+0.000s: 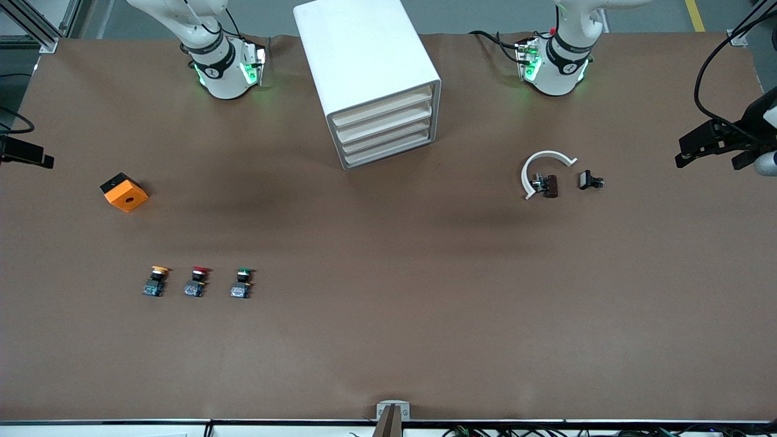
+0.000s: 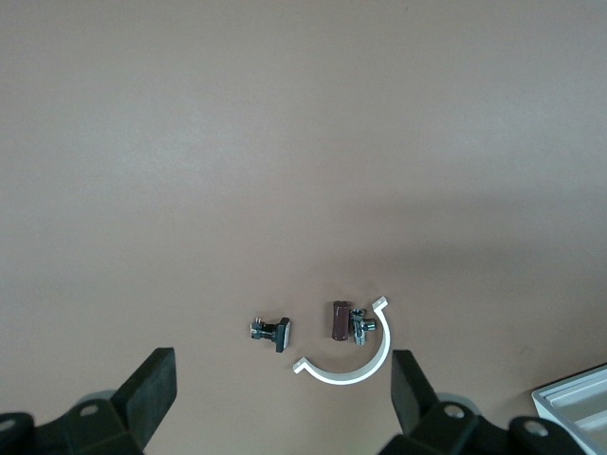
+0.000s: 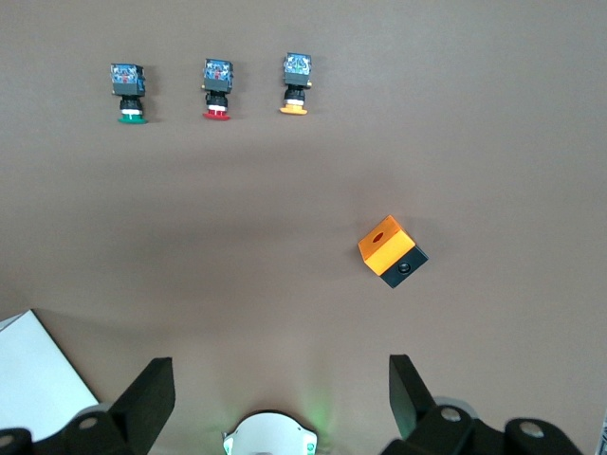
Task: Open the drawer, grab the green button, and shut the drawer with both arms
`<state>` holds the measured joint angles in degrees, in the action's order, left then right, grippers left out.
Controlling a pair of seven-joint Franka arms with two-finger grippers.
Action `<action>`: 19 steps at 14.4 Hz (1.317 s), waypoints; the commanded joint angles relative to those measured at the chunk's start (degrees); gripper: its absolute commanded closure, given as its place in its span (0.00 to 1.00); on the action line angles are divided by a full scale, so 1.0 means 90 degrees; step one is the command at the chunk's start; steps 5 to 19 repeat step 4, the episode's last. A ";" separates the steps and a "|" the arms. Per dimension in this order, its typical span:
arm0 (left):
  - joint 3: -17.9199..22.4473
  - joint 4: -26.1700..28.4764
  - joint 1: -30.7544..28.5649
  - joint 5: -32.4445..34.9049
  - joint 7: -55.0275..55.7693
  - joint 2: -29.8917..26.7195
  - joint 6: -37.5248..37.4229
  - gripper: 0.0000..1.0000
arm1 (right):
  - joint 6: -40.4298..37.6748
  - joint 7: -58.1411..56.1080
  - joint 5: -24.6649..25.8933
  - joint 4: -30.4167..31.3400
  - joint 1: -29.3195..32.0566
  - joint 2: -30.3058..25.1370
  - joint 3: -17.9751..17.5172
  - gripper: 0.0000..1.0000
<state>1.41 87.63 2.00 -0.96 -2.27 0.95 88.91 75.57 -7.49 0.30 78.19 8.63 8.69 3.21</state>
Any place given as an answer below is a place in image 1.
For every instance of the aluminium frame profile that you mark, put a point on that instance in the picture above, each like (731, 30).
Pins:
(753, 18)
(36, 27)

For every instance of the grey metal table bracket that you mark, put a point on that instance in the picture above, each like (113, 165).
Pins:
(381, 411)

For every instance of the silver corner bracket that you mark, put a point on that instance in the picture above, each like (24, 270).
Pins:
(739, 39)
(48, 45)

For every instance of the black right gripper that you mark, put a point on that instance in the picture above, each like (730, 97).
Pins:
(18, 152)

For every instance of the white plastic bin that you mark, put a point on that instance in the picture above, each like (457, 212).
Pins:
(388, 137)

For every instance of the orange box with hole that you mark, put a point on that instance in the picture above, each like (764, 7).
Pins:
(127, 197)

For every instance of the silver base connector block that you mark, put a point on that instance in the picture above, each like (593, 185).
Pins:
(527, 60)
(256, 67)

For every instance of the green push button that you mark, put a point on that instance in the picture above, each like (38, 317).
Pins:
(240, 291)

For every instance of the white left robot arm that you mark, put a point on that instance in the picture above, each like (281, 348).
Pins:
(555, 73)

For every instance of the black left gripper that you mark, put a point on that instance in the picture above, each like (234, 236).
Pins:
(754, 117)

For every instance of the red push button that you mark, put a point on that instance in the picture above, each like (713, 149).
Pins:
(194, 289)

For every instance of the yellow push button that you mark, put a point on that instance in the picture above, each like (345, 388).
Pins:
(153, 289)

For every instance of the white curved plastic piece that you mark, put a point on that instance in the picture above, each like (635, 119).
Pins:
(549, 154)

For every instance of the brown electrical component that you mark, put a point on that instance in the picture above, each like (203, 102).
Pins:
(549, 186)

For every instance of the small black switch component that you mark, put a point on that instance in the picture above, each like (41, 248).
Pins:
(586, 179)

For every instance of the brown paper table cover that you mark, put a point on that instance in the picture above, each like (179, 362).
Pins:
(388, 334)

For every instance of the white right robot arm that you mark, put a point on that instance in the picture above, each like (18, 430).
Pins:
(224, 73)

